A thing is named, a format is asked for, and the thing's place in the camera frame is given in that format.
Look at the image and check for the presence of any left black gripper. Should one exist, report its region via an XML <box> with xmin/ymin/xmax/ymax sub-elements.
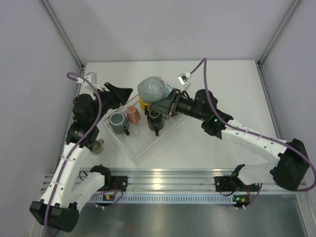
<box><xmin>89</xmin><ymin>82</ymin><xmax>132</xmax><ymax>125</ymax></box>

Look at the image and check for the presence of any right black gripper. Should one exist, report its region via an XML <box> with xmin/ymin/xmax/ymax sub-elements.
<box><xmin>150</xmin><ymin>88</ymin><xmax>206</xmax><ymax>121</ymax></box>

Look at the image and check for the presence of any black mug white interior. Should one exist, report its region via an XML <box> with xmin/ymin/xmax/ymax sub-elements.
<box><xmin>147</xmin><ymin>111</ymin><xmax>164</xmax><ymax>137</ymax></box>

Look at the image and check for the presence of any dark grey glazed mug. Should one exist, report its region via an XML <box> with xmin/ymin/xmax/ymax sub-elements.
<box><xmin>137</xmin><ymin>76</ymin><xmax>170</xmax><ymax>104</ymax></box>

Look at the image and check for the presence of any yellow enamel mug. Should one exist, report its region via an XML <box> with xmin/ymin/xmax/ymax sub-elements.
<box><xmin>139</xmin><ymin>96</ymin><xmax>150</xmax><ymax>111</ymax></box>

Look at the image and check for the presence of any pink coral mug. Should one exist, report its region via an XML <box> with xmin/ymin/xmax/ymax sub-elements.
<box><xmin>126</xmin><ymin>106</ymin><xmax>140</xmax><ymax>126</ymax></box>

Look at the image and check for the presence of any dark green cup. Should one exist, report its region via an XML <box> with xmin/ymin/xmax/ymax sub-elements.
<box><xmin>109</xmin><ymin>112</ymin><xmax>130</xmax><ymax>136</ymax></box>

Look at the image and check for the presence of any olive beige small mug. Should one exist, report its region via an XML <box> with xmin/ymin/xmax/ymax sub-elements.
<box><xmin>91</xmin><ymin>139</ymin><xmax>104</xmax><ymax>155</ymax></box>

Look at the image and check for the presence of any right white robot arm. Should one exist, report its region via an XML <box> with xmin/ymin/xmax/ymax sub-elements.
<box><xmin>149</xmin><ymin>89</ymin><xmax>311</xmax><ymax>191</ymax></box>

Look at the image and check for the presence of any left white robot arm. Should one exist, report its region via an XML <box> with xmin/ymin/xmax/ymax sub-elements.
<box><xmin>30</xmin><ymin>82</ymin><xmax>133</xmax><ymax>233</ymax></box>

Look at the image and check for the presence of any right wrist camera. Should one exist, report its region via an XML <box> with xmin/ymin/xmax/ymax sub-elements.
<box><xmin>177</xmin><ymin>72</ymin><xmax>192</xmax><ymax>91</ymax></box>

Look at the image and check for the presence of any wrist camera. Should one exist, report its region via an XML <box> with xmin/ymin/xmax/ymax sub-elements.
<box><xmin>77</xmin><ymin>72</ymin><xmax>103</xmax><ymax>92</ymax></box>
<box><xmin>177</xmin><ymin>72</ymin><xmax>192</xmax><ymax>91</ymax></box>

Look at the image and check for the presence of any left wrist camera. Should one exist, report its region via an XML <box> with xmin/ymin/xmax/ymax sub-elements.
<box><xmin>77</xmin><ymin>72</ymin><xmax>103</xmax><ymax>92</ymax></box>

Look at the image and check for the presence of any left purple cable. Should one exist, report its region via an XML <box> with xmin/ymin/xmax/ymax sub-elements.
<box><xmin>44</xmin><ymin>72</ymin><xmax>124</xmax><ymax>233</ymax></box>

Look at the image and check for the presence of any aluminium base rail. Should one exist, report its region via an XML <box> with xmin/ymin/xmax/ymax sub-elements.
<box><xmin>40</xmin><ymin>168</ymin><xmax>309</xmax><ymax>193</ymax></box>

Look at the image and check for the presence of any perforated cable duct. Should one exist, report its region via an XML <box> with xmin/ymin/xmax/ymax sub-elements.
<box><xmin>88</xmin><ymin>193</ymin><xmax>236</xmax><ymax>204</ymax></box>

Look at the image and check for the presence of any left aluminium frame post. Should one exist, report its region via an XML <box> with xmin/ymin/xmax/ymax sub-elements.
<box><xmin>40</xmin><ymin>0</ymin><xmax>84</xmax><ymax>71</ymax></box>

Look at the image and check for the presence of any aluminium frame post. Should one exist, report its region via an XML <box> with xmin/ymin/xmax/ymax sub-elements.
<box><xmin>40</xmin><ymin>0</ymin><xmax>84</xmax><ymax>71</ymax></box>
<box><xmin>256</xmin><ymin>0</ymin><xmax>302</xmax><ymax>69</ymax></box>

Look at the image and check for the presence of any right aluminium frame post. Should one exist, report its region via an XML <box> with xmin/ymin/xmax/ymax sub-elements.
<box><xmin>256</xmin><ymin>0</ymin><xmax>302</xmax><ymax>69</ymax></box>

